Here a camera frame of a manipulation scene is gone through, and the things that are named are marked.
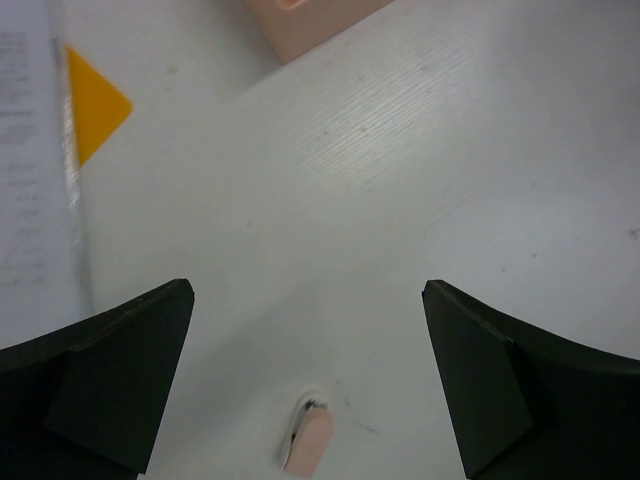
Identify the yellow folder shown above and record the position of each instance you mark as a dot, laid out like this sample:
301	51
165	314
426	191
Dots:
99	107

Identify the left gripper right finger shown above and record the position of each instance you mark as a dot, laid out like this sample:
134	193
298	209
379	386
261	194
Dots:
528	404

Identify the clear mesh document pouch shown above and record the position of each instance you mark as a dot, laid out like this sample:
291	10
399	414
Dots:
44	268

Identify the pink desktop file organizer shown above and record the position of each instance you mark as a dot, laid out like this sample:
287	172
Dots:
293	28

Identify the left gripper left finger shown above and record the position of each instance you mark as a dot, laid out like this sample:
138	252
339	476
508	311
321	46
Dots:
86	401

